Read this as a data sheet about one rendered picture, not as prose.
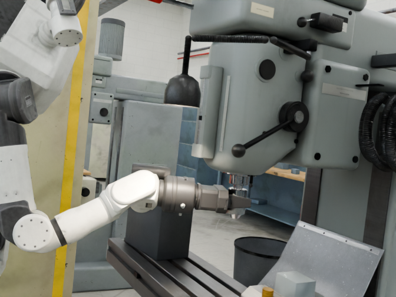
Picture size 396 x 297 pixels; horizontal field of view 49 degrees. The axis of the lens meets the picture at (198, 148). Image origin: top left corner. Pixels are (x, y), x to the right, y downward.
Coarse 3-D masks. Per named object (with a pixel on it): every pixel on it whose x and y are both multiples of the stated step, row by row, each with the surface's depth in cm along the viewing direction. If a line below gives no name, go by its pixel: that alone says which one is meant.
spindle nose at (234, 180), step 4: (232, 176) 105; (236, 176) 104; (240, 176) 104; (232, 180) 105; (236, 180) 104; (240, 180) 104; (244, 180) 104; (248, 180) 106; (236, 184) 104; (240, 184) 104; (244, 184) 104
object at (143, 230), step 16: (128, 208) 149; (160, 208) 132; (128, 224) 148; (144, 224) 140; (160, 224) 132; (176, 224) 136; (128, 240) 148; (144, 240) 139; (160, 240) 133; (176, 240) 136; (160, 256) 133; (176, 256) 137
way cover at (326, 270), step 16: (304, 224) 136; (288, 240) 138; (304, 240) 133; (320, 240) 128; (336, 240) 124; (352, 240) 120; (288, 256) 134; (304, 256) 130; (320, 256) 125; (336, 256) 121; (352, 256) 117; (368, 256) 114; (272, 272) 134; (320, 272) 122; (336, 272) 118; (352, 272) 115; (368, 272) 111; (272, 288) 129; (320, 288) 119; (336, 288) 116; (352, 288) 112
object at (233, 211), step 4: (240, 196) 104; (244, 196) 105; (228, 208) 105; (232, 208) 104; (236, 208) 104; (240, 208) 104; (244, 208) 105; (228, 212) 105; (232, 212) 104; (236, 212) 104; (240, 212) 105; (244, 212) 106
